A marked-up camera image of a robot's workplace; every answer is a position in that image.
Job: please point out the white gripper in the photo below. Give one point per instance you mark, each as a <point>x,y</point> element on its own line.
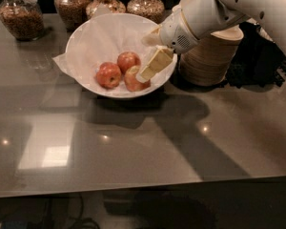
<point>173,32</point>

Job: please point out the red apple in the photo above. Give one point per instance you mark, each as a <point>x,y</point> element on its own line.
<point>125,60</point>
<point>132,84</point>
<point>108,75</point>

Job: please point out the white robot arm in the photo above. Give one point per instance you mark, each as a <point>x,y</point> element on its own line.
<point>269,14</point>

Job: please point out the white bowl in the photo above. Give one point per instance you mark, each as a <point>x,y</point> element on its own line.
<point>85,48</point>

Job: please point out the cereal jar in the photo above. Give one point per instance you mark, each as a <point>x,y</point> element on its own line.
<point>72,12</point>
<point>98,7</point>
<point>22,18</point>
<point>150,9</point>

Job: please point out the front stack paper bowls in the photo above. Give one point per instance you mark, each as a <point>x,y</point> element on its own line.
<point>207,63</point>

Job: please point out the stack paper bowls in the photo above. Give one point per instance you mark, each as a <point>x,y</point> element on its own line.
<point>185,13</point>
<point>207,63</point>

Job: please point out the back stack paper bowls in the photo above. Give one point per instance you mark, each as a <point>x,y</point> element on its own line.
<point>185,13</point>

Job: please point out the white paper liner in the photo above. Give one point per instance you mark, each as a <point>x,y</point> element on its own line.
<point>101,38</point>

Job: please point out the black cutlery holder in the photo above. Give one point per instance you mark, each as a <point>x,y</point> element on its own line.
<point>256,60</point>

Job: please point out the far left cereal jar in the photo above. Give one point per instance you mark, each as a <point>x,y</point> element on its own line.
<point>22,18</point>

